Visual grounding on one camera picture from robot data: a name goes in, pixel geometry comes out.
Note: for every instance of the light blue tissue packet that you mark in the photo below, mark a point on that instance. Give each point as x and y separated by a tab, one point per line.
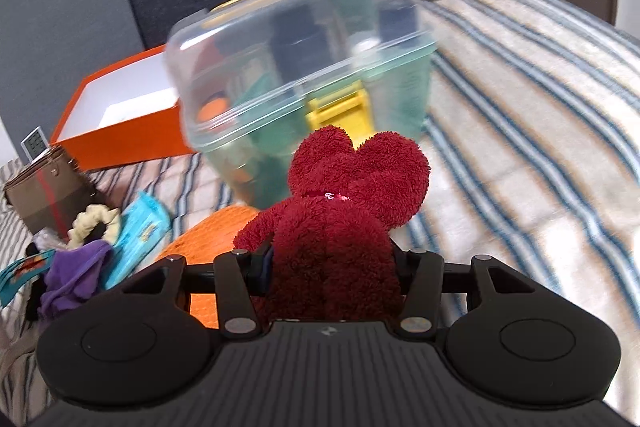
137	237

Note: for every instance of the light grey felt panel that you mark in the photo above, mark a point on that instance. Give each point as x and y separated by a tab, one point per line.
55	17

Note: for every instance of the teal snack packet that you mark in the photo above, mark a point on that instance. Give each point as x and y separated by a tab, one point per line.
22	274

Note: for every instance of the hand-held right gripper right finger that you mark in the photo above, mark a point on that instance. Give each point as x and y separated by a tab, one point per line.
425	279

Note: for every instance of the orange cardboard box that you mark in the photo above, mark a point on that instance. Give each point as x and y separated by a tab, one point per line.
125	142

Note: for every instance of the red plush toy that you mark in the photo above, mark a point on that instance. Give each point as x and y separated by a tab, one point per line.
330	227

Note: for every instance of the striped blanket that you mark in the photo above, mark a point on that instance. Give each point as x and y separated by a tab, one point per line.
525	132

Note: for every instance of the cream scrunchie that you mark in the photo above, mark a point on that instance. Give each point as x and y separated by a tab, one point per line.
87	222

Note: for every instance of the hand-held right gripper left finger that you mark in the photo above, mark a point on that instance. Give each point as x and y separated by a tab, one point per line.
263	268

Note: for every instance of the white digital thermometer clock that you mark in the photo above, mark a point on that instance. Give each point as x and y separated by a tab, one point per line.
35	144

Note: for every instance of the tan cloth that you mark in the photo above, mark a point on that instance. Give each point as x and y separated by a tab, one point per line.
15	362

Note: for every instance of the black cloth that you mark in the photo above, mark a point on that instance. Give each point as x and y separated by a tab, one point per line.
34	302

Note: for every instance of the orange mesh pouch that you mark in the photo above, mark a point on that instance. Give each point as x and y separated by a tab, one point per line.
205	232

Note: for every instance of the purple cloth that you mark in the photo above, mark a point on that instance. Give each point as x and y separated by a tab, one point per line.
75	274

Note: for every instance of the clear plastic storage box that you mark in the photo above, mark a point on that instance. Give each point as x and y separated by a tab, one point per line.
300	32

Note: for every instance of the brown wallet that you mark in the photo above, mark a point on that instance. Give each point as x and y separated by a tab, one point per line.
47	194

